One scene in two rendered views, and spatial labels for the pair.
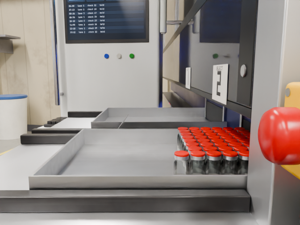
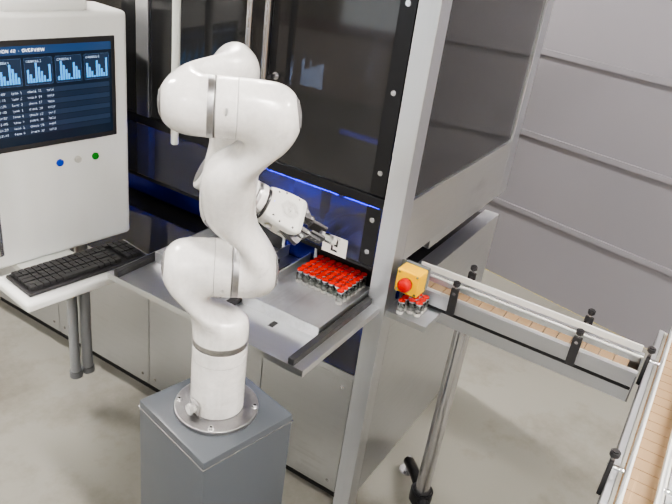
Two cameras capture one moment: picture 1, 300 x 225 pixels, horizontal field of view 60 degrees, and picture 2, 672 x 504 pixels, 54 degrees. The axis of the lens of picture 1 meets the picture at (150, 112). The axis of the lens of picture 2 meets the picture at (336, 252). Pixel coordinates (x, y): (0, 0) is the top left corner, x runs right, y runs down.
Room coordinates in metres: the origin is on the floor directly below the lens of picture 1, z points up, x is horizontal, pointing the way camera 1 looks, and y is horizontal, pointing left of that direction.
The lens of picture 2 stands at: (-0.43, 1.42, 1.89)
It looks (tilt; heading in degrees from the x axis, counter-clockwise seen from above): 27 degrees down; 299
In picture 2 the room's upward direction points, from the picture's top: 8 degrees clockwise
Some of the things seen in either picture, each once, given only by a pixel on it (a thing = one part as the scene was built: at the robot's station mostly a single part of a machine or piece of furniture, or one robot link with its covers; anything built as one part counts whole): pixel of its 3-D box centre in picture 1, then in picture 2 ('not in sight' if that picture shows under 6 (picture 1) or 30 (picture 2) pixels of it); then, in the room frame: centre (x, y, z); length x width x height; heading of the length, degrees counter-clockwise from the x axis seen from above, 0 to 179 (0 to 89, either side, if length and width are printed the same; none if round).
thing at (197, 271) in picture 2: not in sight; (207, 292); (0.36, 0.52, 1.16); 0.19 x 0.12 x 0.24; 40
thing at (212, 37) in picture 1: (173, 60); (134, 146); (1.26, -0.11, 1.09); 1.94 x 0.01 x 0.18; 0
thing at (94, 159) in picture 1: (164, 155); (313, 291); (0.43, -0.02, 0.90); 0.34 x 0.26 x 0.04; 90
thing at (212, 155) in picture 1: (202, 151); (325, 281); (0.43, -0.09, 0.90); 0.18 x 0.02 x 0.05; 0
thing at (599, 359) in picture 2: not in sight; (517, 318); (-0.11, -0.29, 0.92); 0.69 x 0.15 x 0.16; 0
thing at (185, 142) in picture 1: (189, 151); (321, 284); (0.43, -0.07, 0.90); 0.18 x 0.02 x 0.05; 0
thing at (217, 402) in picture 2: not in sight; (218, 374); (0.33, 0.50, 0.95); 0.19 x 0.19 x 0.18
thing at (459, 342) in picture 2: not in sight; (440, 419); (0.04, -0.29, 0.46); 0.09 x 0.09 x 0.77; 0
